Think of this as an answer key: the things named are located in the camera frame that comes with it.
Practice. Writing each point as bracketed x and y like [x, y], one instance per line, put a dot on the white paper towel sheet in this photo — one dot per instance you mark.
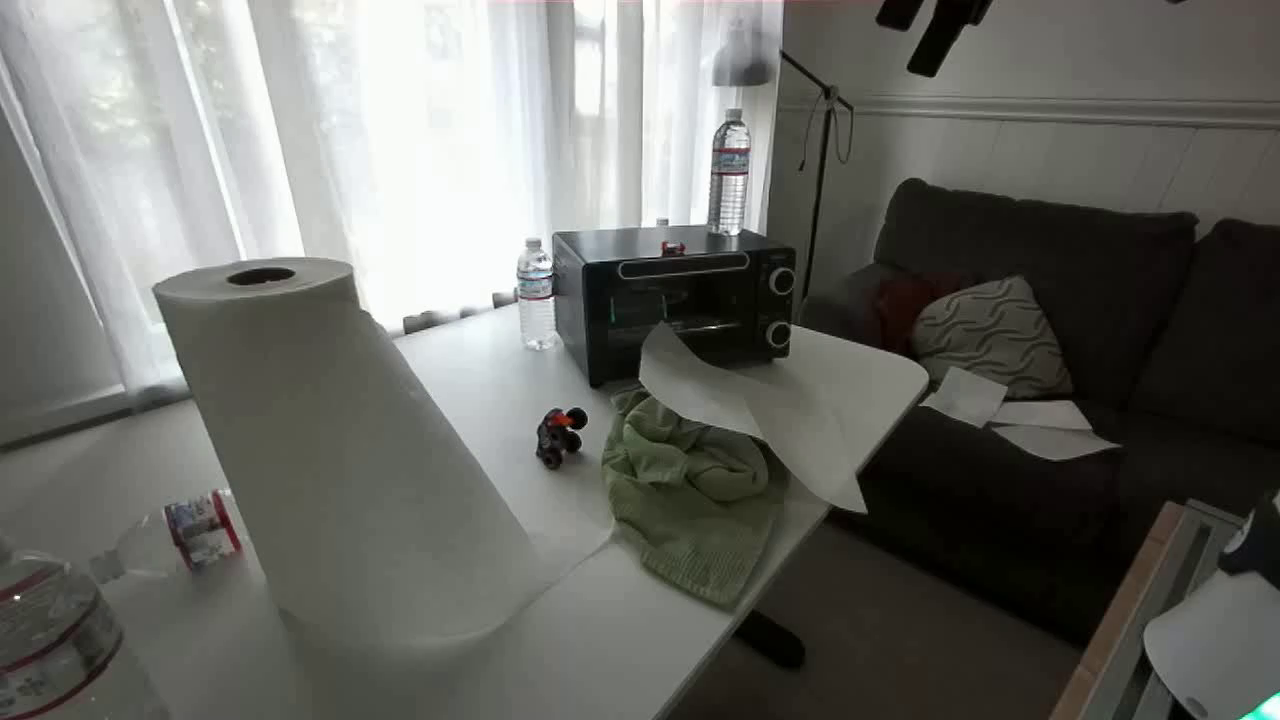
[826, 401]

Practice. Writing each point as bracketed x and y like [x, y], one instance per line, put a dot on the black toaster oven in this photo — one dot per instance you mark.
[612, 311]

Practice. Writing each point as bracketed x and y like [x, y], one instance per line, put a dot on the green cloth towel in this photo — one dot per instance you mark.
[684, 521]

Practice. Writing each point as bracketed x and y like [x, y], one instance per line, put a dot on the white paper towel roll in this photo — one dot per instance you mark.
[333, 466]

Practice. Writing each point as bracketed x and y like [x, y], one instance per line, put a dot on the black floor lamp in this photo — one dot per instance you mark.
[742, 60]

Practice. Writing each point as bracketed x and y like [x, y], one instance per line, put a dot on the tall clear water bottle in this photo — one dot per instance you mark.
[729, 174]

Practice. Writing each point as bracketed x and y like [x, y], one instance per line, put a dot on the dark red cushion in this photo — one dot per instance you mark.
[902, 307]

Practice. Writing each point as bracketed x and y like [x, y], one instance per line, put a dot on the beige patterned pillow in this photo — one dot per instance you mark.
[994, 333]

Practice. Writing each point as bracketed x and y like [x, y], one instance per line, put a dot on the small white paper sheet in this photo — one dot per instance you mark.
[964, 397]

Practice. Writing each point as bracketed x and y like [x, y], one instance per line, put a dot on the large white paper sheet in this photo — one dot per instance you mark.
[1062, 432]

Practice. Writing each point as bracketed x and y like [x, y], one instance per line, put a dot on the small clear water bottle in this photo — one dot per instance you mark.
[533, 301]

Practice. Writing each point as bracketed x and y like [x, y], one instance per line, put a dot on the dark grey couch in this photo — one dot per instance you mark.
[1041, 521]

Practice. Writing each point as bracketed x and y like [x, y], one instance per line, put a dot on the white sheer curtain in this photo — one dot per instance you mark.
[400, 162]

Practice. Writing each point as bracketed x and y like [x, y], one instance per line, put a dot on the red and black toy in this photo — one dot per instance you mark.
[556, 439]

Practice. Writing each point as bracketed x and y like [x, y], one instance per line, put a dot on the black table leg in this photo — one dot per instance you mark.
[769, 641]

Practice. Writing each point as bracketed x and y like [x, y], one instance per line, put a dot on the small red-white labelled container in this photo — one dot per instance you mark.
[201, 528]

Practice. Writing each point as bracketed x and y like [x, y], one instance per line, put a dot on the red-labelled water bottle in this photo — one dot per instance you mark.
[67, 654]

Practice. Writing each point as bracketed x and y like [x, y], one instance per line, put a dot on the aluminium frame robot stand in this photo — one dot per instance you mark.
[1134, 627]

